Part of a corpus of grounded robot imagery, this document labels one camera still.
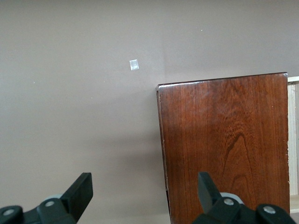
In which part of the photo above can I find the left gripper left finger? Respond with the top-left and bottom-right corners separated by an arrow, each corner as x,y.
0,172 -> 94,224

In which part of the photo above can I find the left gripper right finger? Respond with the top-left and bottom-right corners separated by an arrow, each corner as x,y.
191,172 -> 297,224

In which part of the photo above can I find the dark brown wooden cabinet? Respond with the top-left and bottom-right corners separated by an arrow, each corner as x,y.
155,72 -> 291,224

